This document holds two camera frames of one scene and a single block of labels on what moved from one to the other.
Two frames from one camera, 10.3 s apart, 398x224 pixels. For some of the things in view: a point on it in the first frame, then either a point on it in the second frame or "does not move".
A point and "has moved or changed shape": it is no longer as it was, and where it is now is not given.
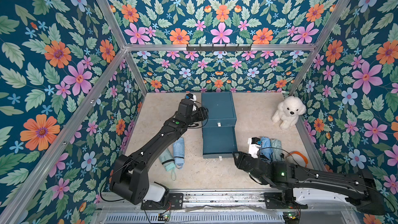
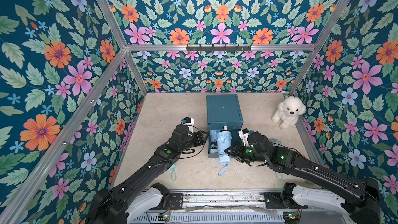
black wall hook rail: [218, 49] does not move
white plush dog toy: [288, 112] does not move
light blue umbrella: [266, 151] has moved or changed shape
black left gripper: [200, 114] → [199, 134]
